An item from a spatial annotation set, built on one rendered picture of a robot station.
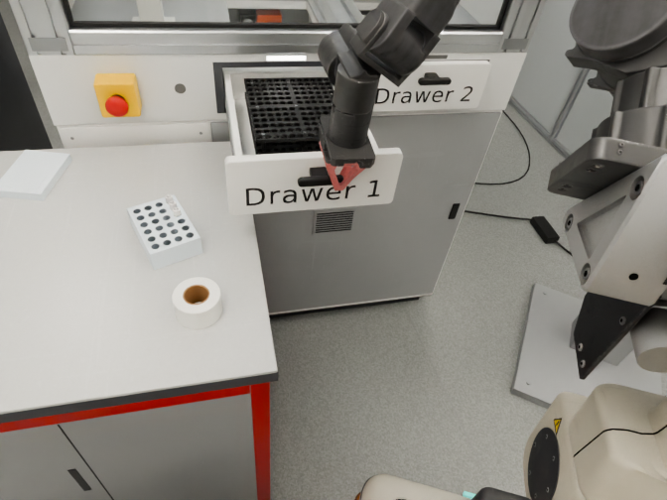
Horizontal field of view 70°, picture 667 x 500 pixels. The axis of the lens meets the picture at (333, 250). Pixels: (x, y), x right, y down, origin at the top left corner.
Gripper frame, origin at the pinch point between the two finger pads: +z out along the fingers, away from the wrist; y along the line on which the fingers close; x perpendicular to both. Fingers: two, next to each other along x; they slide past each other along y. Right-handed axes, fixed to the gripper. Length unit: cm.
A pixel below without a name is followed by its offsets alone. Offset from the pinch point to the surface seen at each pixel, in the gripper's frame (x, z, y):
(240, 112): 13.4, 8.6, 32.0
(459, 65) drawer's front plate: -34.2, -1.3, 35.2
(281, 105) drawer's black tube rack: 6.2, 1.4, 23.8
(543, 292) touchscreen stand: -98, 86, 30
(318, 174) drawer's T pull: 3.3, -1.2, 1.0
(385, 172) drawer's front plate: -8.9, 0.6, 3.1
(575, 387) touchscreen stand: -89, 84, -8
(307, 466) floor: 0, 89, -17
